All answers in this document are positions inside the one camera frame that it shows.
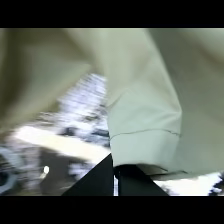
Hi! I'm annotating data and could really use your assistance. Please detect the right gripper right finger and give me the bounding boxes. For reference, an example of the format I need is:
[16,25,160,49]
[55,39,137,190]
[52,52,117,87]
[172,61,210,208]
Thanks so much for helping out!
[115,164,170,197]

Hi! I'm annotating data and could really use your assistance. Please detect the khaki pants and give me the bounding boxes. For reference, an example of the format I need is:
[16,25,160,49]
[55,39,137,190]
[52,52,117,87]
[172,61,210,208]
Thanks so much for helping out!
[0,27,224,183]

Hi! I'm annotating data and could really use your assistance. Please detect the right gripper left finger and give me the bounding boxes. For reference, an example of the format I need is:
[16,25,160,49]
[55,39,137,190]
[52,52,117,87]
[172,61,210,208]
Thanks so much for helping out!
[61,153,115,197]

